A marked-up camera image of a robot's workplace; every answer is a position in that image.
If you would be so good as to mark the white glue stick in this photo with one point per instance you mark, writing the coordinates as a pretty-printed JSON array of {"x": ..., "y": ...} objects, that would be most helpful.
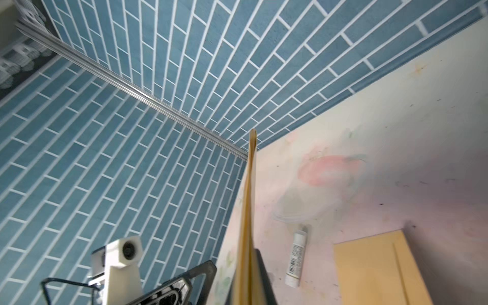
[{"x": 295, "y": 262}]

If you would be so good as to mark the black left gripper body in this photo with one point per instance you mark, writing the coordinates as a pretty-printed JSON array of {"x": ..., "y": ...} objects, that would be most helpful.
[{"x": 178, "y": 290}]

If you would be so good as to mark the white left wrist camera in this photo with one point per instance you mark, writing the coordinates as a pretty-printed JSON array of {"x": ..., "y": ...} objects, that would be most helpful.
[{"x": 115, "y": 271}]

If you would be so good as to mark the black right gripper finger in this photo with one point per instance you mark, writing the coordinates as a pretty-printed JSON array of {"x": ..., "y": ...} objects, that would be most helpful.
[{"x": 267, "y": 286}]

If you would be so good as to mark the brown paper envelope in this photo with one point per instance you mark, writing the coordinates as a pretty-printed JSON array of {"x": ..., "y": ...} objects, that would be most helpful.
[{"x": 379, "y": 269}]

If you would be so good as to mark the cream letter paper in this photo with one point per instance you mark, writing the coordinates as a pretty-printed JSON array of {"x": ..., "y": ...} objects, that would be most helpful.
[{"x": 248, "y": 283}]

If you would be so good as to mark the aluminium left corner post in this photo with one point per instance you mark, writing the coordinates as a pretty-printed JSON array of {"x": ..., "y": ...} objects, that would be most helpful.
[{"x": 56, "y": 45}]

